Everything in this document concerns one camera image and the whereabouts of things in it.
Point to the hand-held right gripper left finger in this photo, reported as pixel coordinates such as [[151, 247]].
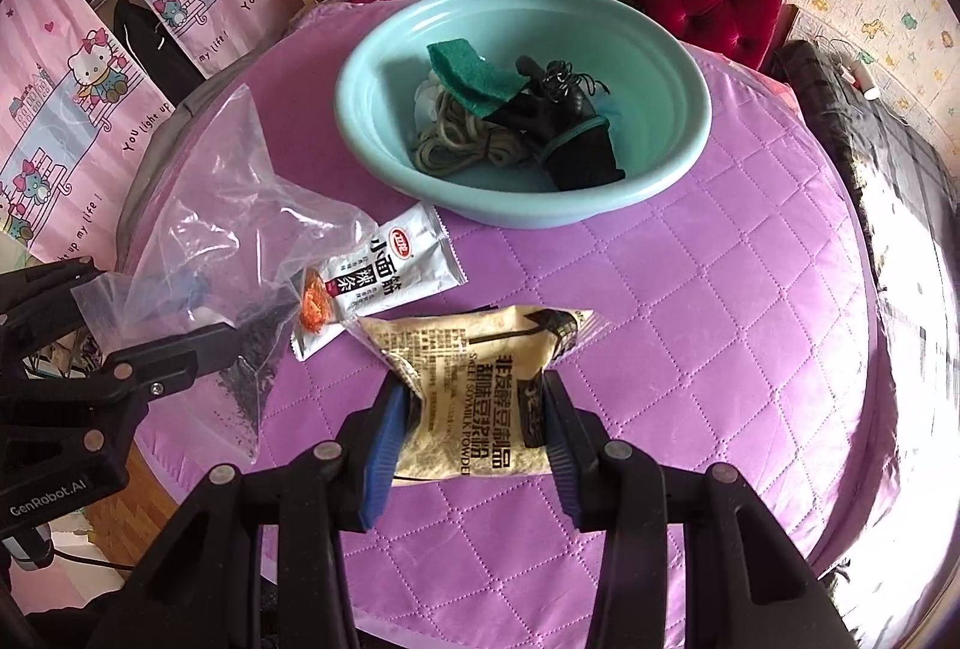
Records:
[[382, 461]]

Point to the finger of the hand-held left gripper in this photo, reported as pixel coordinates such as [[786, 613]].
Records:
[[180, 356], [45, 296]]

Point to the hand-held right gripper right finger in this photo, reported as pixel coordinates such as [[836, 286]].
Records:
[[562, 446]]

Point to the gold soy milk powder packet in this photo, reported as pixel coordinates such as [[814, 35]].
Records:
[[480, 379]]

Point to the clear plastic bag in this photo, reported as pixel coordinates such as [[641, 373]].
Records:
[[225, 199]]

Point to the black rubber glove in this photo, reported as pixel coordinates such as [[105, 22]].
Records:
[[581, 158]]

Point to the teal plastic basin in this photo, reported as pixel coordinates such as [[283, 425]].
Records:
[[390, 64]]

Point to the green scouring pad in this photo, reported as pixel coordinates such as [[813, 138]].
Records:
[[469, 75]]

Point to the purple quilted mat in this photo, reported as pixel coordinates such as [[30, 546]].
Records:
[[712, 319]]

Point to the white snack packet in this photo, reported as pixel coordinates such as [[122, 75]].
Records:
[[390, 259]]

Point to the black hanging garment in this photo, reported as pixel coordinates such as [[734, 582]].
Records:
[[142, 49]]

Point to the crumpled white tissue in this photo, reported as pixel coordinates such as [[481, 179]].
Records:
[[431, 94]]

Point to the dark checked blanket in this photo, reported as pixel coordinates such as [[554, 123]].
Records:
[[885, 169]]

